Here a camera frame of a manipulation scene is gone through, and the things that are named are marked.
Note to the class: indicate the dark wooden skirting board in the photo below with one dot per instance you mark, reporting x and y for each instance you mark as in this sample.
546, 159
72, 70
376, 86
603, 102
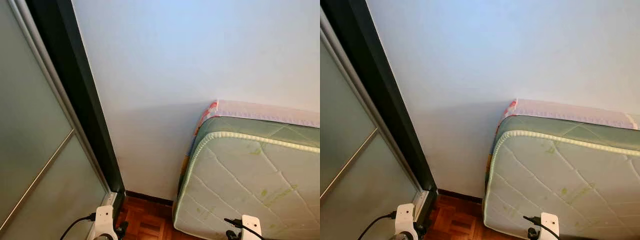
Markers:
150, 198
460, 195

